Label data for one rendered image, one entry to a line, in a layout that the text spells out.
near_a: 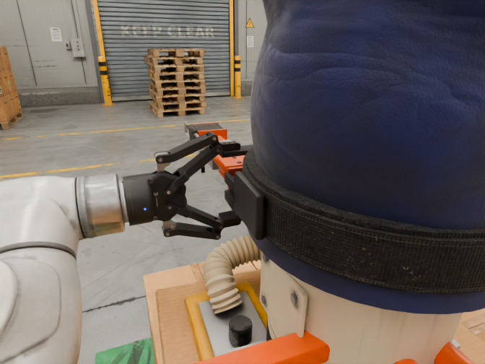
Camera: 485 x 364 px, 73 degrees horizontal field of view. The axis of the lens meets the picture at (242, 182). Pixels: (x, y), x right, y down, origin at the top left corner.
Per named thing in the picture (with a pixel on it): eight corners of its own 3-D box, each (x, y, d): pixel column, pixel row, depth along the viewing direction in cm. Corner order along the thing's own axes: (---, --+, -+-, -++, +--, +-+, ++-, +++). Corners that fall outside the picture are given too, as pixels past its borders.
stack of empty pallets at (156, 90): (208, 114, 703) (206, 48, 654) (156, 118, 665) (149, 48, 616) (194, 105, 814) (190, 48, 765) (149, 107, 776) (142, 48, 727)
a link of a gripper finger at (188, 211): (169, 201, 50) (164, 209, 50) (226, 227, 55) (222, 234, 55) (164, 191, 53) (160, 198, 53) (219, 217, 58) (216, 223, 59)
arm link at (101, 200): (89, 221, 53) (128, 214, 55) (86, 250, 45) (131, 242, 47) (79, 167, 49) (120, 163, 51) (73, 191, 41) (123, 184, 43)
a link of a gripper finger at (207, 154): (164, 188, 53) (159, 183, 52) (217, 144, 53) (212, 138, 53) (169, 198, 49) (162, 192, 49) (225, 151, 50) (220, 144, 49)
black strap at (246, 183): (618, 252, 22) (647, 199, 21) (327, 349, 15) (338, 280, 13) (382, 153, 42) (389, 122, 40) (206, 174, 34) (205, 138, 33)
